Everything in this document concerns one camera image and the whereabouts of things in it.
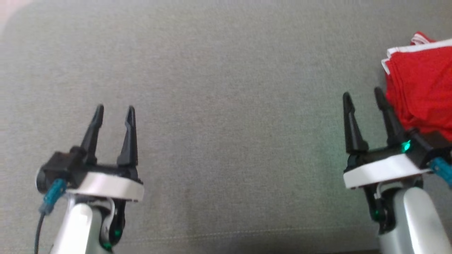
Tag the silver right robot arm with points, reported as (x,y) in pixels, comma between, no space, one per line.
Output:
(413,218)

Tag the grey fabric sofa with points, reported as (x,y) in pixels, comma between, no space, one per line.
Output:
(226,141)

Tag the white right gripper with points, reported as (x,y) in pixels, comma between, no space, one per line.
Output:
(383,171)

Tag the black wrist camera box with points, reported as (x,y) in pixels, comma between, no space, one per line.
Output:
(61,169)
(429,148)

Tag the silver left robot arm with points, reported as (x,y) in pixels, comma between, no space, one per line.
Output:
(81,229)

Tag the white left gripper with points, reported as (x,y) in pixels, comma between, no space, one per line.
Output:
(106,185)

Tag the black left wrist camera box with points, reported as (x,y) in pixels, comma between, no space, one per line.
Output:
(61,169)

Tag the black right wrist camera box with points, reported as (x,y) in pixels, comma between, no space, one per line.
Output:
(429,148)

